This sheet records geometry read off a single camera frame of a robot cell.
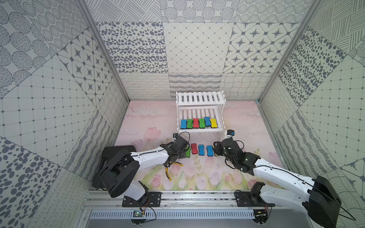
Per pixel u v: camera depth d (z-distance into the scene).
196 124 0.90
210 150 0.93
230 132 0.73
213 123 0.90
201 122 0.89
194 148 0.93
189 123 0.88
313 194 0.41
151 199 0.73
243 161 0.60
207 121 0.89
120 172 0.44
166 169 0.84
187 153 0.90
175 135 0.82
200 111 0.98
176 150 0.68
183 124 0.89
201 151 0.92
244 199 0.73
